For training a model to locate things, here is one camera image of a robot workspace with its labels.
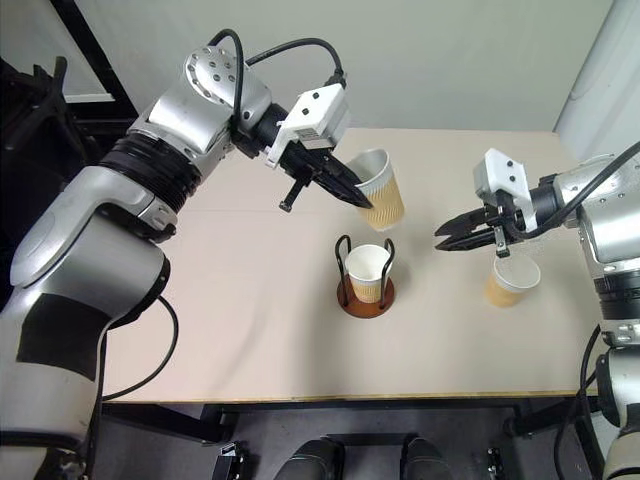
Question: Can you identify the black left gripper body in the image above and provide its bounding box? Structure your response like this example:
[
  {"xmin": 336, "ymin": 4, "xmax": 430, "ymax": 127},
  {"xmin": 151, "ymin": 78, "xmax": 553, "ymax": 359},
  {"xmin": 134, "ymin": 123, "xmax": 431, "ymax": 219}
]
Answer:
[{"xmin": 277, "ymin": 138, "xmax": 337, "ymax": 212}]

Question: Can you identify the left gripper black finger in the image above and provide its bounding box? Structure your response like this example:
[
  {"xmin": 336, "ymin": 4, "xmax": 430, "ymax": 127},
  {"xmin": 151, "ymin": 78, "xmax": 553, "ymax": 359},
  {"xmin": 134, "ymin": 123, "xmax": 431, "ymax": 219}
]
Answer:
[
  {"xmin": 310, "ymin": 168, "xmax": 375, "ymax": 211},
  {"xmin": 324, "ymin": 152, "xmax": 365, "ymax": 185}
]

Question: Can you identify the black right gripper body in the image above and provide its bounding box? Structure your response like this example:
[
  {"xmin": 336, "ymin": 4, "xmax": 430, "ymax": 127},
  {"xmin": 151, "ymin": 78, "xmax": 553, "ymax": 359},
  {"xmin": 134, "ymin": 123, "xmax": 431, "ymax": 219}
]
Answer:
[{"xmin": 479, "ymin": 193, "xmax": 526, "ymax": 261}]

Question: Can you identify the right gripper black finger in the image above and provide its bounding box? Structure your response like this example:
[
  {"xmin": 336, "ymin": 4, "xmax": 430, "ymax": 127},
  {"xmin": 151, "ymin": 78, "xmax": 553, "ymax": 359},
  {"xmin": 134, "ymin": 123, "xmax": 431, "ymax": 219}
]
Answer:
[
  {"xmin": 434, "ymin": 229, "xmax": 497, "ymax": 252},
  {"xmin": 433, "ymin": 208, "xmax": 488, "ymax": 239}
]

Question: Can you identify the tan ribbed paper cup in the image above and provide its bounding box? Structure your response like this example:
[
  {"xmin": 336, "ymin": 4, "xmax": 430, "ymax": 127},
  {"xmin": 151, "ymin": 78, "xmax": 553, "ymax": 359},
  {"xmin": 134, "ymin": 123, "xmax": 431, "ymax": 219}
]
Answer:
[
  {"xmin": 345, "ymin": 147, "xmax": 406, "ymax": 232},
  {"xmin": 344, "ymin": 243, "xmax": 394, "ymax": 304},
  {"xmin": 483, "ymin": 254, "xmax": 543, "ymax": 309}
]

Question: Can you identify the white round column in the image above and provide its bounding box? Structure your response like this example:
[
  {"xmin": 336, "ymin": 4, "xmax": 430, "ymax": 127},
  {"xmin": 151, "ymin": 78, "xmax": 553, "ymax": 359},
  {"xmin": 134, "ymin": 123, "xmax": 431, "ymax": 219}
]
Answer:
[{"xmin": 553, "ymin": 0, "xmax": 640, "ymax": 164}]

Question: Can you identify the dark rounded shape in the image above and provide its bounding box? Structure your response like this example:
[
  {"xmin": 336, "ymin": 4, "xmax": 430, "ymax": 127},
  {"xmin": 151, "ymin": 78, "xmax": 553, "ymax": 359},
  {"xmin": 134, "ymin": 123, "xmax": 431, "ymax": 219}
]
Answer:
[
  {"xmin": 272, "ymin": 437, "xmax": 346, "ymax": 480},
  {"xmin": 401, "ymin": 435, "xmax": 466, "ymax": 480}
]

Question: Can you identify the black background equipment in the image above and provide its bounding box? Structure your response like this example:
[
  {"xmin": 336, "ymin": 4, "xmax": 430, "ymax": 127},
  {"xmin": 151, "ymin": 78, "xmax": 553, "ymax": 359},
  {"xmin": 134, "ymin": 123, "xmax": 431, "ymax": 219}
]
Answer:
[{"xmin": 0, "ymin": 54, "xmax": 136, "ymax": 241}]

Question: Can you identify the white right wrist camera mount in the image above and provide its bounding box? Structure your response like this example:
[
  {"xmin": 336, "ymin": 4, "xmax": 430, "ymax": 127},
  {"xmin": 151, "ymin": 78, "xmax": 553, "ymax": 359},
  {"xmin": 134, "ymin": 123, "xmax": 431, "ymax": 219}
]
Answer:
[{"xmin": 472, "ymin": 147, "xmax": 532, "ymax": 232}]

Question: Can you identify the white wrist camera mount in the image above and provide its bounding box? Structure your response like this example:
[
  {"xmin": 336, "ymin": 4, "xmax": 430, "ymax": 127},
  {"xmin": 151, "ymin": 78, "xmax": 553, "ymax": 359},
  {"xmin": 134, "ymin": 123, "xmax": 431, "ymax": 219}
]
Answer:
[
  {"xmin": 264, "ymin": 82, "xmax": 351, "ymax": 169},
  {"xmin": 472, "ymin": 147, "xmax": 532, "ymax": 232}
]

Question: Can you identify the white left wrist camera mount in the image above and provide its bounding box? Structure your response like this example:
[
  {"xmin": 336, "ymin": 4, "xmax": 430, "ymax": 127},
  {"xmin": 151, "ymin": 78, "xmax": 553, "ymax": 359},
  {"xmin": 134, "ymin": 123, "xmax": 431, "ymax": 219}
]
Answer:
[{"xmin": 264, "ymin": 82, "xmax": 351, "ymax": 169}]

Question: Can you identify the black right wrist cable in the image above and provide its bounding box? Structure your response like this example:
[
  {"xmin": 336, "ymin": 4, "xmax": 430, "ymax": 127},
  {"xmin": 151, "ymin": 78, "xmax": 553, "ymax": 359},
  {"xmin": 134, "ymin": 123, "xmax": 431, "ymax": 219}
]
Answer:
[{"xmin": 517, "ymin": 141, "xmax": 640, "ymax": 239}]

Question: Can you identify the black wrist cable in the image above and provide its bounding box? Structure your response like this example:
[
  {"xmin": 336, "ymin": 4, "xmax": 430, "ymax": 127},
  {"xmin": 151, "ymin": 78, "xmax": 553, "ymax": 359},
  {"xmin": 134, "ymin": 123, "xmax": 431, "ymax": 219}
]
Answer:
[
  {"xmin": 206, "ymin": 28, "xmax": 348, "ymax": 144},
  {"xmin": 517, "ymin": 141, "xmax": 640, "ymax": 239}
]

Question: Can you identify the wire cup holder wooden base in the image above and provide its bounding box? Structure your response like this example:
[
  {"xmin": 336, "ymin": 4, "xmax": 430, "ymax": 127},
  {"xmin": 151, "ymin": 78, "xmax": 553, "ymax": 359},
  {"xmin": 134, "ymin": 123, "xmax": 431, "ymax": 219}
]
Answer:
[{"xmin": 333, "ymin": 234, "xmax": 397, "ymax": 320}]

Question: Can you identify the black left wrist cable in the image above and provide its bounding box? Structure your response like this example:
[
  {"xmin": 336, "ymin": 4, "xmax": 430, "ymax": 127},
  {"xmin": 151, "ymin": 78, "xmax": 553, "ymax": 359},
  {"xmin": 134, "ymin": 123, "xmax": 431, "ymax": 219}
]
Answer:
[{"xmin": 206, "ymin": 28, "xmax": 348, "ymax": 144}]

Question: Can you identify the black right shoulder cable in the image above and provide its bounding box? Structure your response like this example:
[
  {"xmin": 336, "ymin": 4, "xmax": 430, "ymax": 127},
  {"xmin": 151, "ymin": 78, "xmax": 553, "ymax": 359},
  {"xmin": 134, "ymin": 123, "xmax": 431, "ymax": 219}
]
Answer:
[{"xmin": 552, "ymin": 323, "xmax": 609, "ymax": 480}]

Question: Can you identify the black shoulder cable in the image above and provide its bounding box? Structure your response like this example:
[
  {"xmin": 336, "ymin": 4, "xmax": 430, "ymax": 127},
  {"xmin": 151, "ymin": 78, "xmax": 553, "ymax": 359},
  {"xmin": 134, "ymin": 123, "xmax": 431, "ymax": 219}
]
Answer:
[
  {"xmin": 85, "ymin": 294, "xmax": 180, "ymax": 480},
  {"xmin": 552, "ymin": 323, "xmax": 609, "ymax": 480}
]

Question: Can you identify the black metal table frame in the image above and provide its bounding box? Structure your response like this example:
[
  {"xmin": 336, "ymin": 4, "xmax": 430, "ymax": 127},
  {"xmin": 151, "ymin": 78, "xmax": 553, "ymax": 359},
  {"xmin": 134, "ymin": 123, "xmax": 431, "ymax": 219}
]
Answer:
[{"xmin": 99, "ymin": 397, "xmax": 601, "ymax": 480}]

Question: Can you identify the black left shoulder cable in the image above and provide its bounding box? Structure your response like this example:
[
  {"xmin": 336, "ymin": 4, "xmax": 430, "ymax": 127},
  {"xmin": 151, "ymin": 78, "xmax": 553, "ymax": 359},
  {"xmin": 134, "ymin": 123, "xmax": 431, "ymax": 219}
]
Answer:
[{"xmin": 85, "ymin": 294, "xmax": 180, "ymax": 480}]

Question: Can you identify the black slanted frame beam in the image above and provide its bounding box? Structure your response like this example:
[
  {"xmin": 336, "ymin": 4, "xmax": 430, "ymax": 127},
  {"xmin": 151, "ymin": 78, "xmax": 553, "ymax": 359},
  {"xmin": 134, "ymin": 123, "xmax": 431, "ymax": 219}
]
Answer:
[{"xmin": 49, "ymin": 0, "xmax": 144, "ymax": 124}]

